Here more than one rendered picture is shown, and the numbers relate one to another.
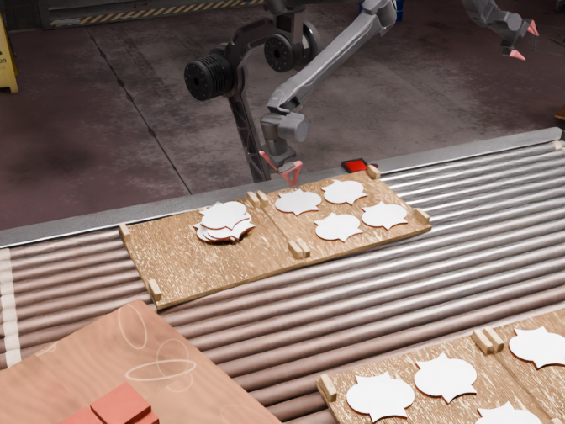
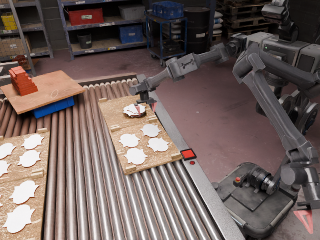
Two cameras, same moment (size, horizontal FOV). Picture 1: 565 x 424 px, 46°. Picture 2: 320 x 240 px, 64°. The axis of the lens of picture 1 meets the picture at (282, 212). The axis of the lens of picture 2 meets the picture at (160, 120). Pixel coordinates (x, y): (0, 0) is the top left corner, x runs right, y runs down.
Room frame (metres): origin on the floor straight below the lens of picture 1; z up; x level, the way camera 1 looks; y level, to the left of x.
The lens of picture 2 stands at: (1.89, -1.38, 1.96)
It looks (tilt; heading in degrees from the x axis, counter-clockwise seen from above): 35 degrees down; 96
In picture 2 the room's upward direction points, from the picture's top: 1 degrees counter-clockwise
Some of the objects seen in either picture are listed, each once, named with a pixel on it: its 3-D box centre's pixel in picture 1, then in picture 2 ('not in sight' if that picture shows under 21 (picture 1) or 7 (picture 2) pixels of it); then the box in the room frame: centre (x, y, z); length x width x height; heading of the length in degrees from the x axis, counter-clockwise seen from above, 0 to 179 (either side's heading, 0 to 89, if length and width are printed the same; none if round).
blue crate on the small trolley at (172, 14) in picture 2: not in sight; (167, 10); (1.54, 3.53, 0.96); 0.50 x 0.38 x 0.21; 131
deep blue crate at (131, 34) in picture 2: not in sight; (130, 32); (0.63, 4.37, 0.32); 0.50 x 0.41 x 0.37; 22
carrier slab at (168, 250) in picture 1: (208, 246); (126, 111); (1.47, 0.20, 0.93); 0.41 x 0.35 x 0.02; 118
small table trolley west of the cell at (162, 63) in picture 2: not in sight; (165, 37); (1.48, 3.56, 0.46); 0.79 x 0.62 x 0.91; 116
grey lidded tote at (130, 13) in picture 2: not in sight; (132, 11); (0.72, 4.36, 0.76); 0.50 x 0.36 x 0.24; 32
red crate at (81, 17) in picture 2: not in sight; (85, 15); (-0.18, 3.96, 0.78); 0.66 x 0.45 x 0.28; 26
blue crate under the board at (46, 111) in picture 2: not in sight; (47, 98); (0.83, 0.27, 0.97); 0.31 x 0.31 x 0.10; 45
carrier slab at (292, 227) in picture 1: (340, 213); (143, 144); (1.65, -0.17, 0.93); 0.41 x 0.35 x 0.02; 117
